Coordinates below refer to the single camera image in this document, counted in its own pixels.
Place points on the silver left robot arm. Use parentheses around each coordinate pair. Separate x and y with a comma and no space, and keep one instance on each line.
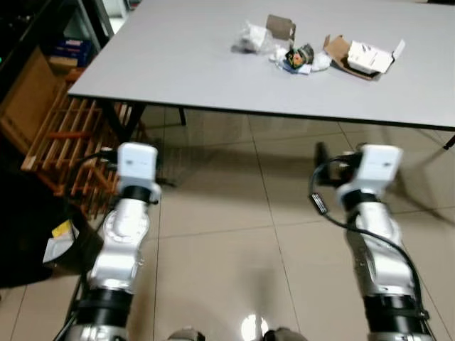
(121,241)

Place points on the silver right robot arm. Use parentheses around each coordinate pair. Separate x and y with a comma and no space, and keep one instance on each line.
(377,245)

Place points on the yellow trash piece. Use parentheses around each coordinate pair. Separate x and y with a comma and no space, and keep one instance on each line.
(64,229)

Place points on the white paper trash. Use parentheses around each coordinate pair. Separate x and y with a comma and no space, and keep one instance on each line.
(58,249)

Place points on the black rubbish bin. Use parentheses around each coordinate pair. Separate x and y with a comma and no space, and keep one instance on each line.
(28,227)

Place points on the white crumpled tissue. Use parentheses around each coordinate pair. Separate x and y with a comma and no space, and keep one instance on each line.
(320,62)

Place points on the black table leg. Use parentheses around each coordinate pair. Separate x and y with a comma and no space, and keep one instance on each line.
(450,141)
(182,117)
(124,121)

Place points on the white packet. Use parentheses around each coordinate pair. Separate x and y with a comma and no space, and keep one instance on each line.
(370,58)

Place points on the colourful crumpled wrapper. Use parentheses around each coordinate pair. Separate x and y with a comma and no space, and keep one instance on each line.
(300,57)

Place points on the open brown cardboard box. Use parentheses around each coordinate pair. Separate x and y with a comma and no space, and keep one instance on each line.
(338,48)

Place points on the brown cardboard piece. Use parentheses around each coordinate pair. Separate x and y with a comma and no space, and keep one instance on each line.
(280,27)

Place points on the white crumpled paper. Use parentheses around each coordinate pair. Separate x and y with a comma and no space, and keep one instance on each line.
(252,37)

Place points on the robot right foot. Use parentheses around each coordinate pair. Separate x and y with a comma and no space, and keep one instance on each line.
(284,334)

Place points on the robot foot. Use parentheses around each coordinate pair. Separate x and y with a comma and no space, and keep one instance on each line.
(186,334)
(284,334)

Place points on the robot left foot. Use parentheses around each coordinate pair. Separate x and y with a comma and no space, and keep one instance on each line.
(186,334)

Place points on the wooden pallet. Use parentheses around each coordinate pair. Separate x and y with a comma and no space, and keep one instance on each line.
(78,135)

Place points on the blue box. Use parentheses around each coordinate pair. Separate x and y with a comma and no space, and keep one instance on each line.
(71,51)

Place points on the large brown cardboard box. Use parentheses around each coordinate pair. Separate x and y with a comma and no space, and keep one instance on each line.
(28,106)

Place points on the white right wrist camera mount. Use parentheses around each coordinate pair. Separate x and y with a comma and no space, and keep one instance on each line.
(380,169)

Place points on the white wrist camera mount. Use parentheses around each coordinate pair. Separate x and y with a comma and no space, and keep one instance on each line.
(380,169)
(137,162)

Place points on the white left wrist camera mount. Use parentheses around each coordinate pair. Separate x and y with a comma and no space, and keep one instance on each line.
(137,162)

